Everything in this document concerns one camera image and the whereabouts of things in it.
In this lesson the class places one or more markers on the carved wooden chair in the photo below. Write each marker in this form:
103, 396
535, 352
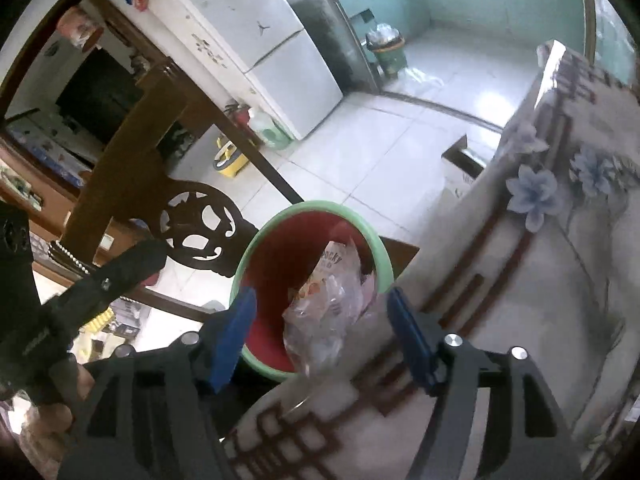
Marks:
130, 160

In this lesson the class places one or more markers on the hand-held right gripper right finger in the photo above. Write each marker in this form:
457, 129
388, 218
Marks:
407, 340

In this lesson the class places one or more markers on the person's left hand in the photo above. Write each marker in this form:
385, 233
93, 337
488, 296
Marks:
52, 419

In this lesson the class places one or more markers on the red fire extinguisher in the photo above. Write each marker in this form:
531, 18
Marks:
242, 117

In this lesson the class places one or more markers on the white refrigerator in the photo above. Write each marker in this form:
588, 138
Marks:
280, 75

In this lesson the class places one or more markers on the yellow plastic container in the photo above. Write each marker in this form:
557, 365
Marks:
232, 165

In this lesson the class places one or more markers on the orange white snack packet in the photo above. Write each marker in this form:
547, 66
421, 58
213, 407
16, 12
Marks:
330, 270

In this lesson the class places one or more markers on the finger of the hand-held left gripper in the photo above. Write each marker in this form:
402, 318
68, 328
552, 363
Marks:
125, 266

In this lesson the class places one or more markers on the green red trash bin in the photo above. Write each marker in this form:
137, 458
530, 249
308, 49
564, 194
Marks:
280, 255

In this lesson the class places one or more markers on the clear plastic bag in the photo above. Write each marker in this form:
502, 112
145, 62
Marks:
320, 332

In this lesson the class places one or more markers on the floral printed tablecloth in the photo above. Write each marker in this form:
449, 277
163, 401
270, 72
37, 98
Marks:
550, 285

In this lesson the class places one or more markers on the black television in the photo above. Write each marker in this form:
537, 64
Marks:
100, 95

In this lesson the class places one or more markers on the open white cardboard box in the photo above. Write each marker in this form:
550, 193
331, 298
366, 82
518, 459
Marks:
457, 180

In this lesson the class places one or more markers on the long blue box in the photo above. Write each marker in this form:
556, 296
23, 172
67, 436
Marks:
45, 147

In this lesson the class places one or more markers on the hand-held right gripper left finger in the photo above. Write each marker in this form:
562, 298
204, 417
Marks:
236, 340

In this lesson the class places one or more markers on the green plastic jug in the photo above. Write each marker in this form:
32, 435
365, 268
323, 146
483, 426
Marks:
272, 132

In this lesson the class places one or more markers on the small green lined trash can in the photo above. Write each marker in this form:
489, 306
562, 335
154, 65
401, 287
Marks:
392, 57

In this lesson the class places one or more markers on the wooden television cabinet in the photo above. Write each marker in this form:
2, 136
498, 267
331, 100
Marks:
35, 205

